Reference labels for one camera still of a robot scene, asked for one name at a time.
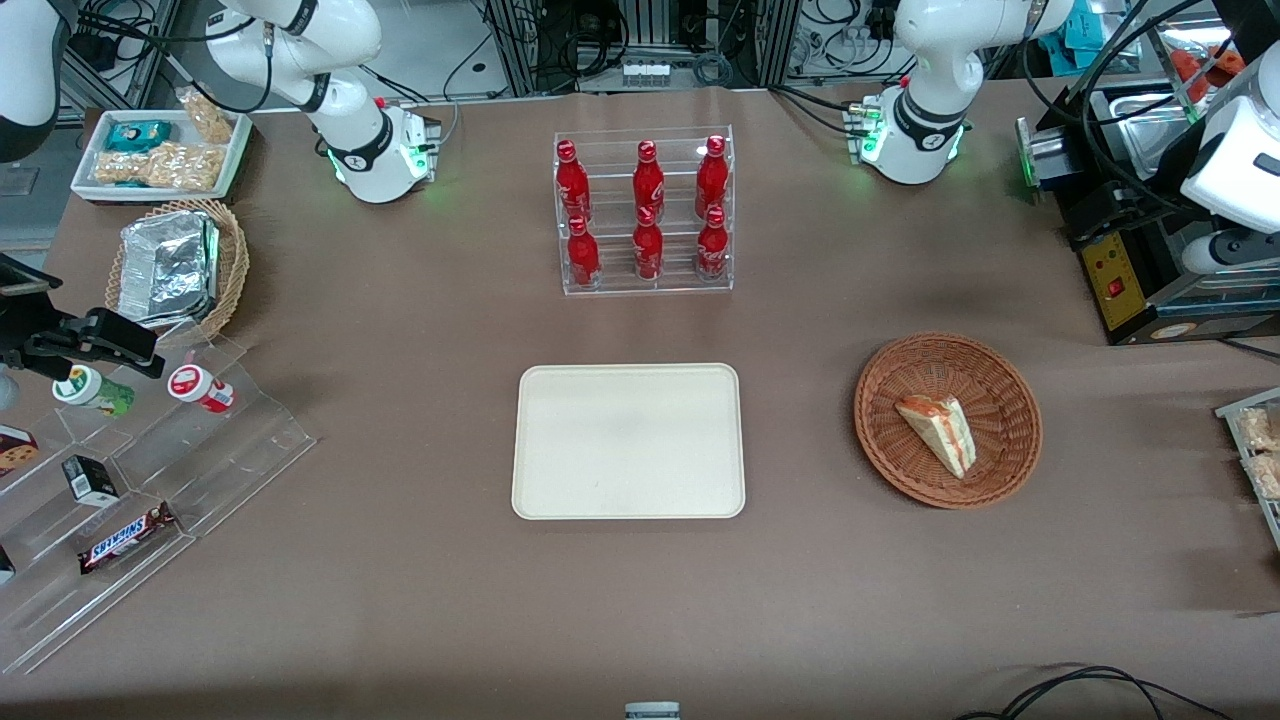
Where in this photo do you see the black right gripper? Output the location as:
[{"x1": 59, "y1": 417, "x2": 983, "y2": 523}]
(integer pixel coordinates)
[{"x1": 20, "y1": 307, "x2": 167, "y2": 380}]

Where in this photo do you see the triangle sandwich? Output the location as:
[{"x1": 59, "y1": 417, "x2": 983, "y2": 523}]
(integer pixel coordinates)
[{"x1": 894, "y1": 395, "x2": 977, "y2": 479}]

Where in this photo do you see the light tan wicker basket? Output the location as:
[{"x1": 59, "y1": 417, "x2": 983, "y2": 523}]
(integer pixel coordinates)
[{"x1": 105, "y1": 198, "x2": 250, "y2": 346}]

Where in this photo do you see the white rectangular snack tray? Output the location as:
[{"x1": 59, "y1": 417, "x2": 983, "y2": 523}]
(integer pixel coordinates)
[{"x1": 70, "y1": 108, "x2": 253, "y2": 204}]

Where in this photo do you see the beige plastic tray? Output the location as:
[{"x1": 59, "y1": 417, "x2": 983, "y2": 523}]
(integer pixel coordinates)
[{"x1": 511, "y1": 363, "x2": 747, "y2": 521}]

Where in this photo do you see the brown wicker basket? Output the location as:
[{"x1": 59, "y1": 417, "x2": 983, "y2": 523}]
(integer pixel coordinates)
[{"x1": 853, "y1": 332, "x2": 1044, "y2": 510}]

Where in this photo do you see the green white yogurt cup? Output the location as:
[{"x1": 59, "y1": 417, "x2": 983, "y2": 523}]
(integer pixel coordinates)
[{"x1": 52, "y1": 365, "x2": 135, "y2": 418}]

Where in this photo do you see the red white yogurt cup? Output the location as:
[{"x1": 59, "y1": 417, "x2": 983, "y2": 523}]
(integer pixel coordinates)
[{"x1": 167, "y1": 365, "x2": 236, "y2": 414}]

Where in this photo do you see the small black box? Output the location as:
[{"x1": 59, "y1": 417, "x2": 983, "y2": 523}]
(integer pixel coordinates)
[{"x1": 62, "y1": 455, "x2": 121, "y2": 506}]

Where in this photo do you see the cookie box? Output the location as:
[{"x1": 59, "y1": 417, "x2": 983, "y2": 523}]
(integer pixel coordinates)
[{"x1": 0, "y1": 425, "x2": 41, "y2": 478}]

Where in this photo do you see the clear acrylic stepped display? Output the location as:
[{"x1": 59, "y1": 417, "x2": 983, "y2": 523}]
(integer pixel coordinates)
[{"x1": 0, "y1": 335, "x2": 318, "y2": 676}]

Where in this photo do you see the large clear peanut bag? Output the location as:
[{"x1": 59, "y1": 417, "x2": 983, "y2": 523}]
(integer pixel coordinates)
[{"x1": 92, "y1": 142, "x2": 223, "y2": 191}]

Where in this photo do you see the Snickers chocolate bar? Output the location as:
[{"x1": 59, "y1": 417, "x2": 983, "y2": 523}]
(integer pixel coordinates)
[{"x1": 78, "y1": 503, "x2": 178, "y2": 575}]

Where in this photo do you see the teal snack packet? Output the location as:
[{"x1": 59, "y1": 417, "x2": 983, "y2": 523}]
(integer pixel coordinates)
[{"x1": 105, "y1": 120, "x2": 173, "y2": 153}]

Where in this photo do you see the small clear peanut bag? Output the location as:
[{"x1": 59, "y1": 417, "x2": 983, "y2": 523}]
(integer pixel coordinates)
[{"x1": 178, "y1": 88, "x2": 236, "y2": 144}]

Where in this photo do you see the red cola bottle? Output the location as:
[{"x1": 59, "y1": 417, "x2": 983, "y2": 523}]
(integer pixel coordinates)
[
  {"x1": 633, "y1": 141, "x2": 666, "y2": 216},
  {"x1": 697, "y1": 206, "x2": 730, "y2": 282},
  {"x1": 633, "y1": 207, "x2": 664, "y2": 281},
  {"x1": 556, "y1": 140, "x2": 593, "y2": 223},
  {"x1": 567, "y1": 217, "x2": 602, "y2": 289},
  {"x1": 696, "y1": 136, "x2": 730, "y2": 214}
]

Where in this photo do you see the clear acrylic bottle rack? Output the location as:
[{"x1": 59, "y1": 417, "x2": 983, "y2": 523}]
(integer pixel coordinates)
[{"x1": 553, "y1": 126, "x2": 736, "y2": 296}]

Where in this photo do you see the silver cylinder with green rim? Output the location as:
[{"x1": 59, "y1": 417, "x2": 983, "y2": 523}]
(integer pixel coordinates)
[{"x1": 1015, "y1": 117, "x2": 1091, "y2": 201}]

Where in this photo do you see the black food warmer machine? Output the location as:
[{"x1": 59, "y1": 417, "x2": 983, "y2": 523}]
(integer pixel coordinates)
[{"x1": 1035, "y1": 0, "x2": 1280, "y2": 347}]

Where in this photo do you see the red orange food item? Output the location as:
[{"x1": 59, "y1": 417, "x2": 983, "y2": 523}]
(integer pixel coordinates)
[{"x1": 1170, "y1": 45, "x2": 1248, "y2": 99}]

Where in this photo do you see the black floor cable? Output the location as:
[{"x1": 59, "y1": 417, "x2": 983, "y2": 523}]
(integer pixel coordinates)
[{"x1": 955, "y1": 664, "x2": 1236, "y2": 720}]

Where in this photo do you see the metal wire rack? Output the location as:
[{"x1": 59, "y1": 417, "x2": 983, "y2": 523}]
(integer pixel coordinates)
[{"x1": 1215, "y1": 388, "x2": 1280, "y2": 551}]

